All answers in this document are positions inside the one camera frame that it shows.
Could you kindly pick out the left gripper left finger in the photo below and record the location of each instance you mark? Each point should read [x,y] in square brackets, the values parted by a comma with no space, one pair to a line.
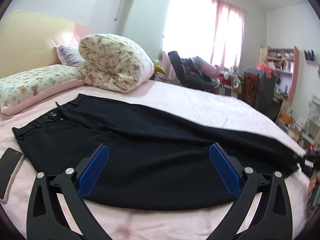
[45,217]

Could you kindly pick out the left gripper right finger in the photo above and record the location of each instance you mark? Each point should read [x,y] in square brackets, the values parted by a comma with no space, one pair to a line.
[273,216]

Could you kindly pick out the black pants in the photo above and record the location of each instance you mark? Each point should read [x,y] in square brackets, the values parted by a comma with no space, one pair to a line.
[158,161]

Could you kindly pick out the smartphone in beige case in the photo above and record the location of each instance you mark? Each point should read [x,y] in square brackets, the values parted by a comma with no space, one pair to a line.
[10,164]

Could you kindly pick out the white small rack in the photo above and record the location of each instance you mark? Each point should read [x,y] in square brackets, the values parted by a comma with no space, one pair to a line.
[310,130]

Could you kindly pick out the long floral pillow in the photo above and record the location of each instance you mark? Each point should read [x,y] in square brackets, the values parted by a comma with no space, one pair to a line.
[22,90]

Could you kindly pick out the dark wooden chair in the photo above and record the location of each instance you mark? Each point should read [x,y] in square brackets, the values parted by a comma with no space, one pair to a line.
[250,88]

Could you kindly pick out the pink bookshelf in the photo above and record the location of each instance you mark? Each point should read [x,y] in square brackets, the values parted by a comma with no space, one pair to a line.
[285,63]

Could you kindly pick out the purple patterned pillow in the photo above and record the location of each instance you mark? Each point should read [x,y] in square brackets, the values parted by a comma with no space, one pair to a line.
[69,56]

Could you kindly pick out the dark clothes pile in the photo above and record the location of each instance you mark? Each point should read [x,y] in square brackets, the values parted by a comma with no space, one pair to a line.
[195,73]

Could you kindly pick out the rolled floral quilt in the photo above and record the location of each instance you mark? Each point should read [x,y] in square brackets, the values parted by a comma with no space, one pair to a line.
[113,62]

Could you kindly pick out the pink curtain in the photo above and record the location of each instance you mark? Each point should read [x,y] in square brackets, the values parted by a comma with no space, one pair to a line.
[213,29]

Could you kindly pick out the yellow plush toy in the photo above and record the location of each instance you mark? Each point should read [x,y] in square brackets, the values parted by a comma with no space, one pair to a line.
[159,69]

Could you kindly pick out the white wall shelf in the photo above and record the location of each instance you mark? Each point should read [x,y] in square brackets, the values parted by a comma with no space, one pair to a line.
[310,57]

